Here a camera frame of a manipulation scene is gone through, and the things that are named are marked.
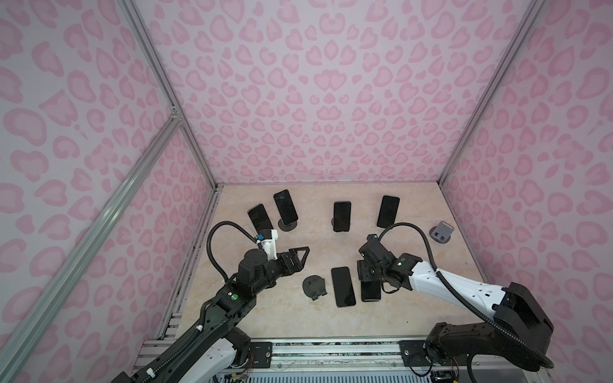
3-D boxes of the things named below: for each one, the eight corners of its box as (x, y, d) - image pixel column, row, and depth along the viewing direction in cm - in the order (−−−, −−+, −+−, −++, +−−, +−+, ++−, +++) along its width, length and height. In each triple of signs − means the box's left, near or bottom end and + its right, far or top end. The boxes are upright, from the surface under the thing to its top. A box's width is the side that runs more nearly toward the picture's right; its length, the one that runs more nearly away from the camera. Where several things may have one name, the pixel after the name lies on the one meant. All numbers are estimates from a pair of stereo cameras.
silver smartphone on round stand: (285, 231, 105) (281, 207, 93) (278, 218, 110) (273, 193, 97) (298, 226, 107) (295, 201, 94) (290, 213, 112) (287, 188, 99)
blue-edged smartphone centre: (333, 232, 104) (335, 214, 94) (332, 220, 108) (334, 201, 98) (349, 232, 104) (352, 214, 94) (348, 220, 108) (351, 201, 98)
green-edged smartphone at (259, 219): (259, 237, 103) (252, 217, 92) (255, 230, 105) (247, 209, 94) (272, 231, 105) (267, 210, 94) (268, 224, 107) (262, 203, 96)
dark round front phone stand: (302, 300, 86) (302, 297, 84) (303, 277, 92) (303, 274, 89) (326, 300, 86) (326, 297, 84) (325, 277, 92) (325, 274, 89)
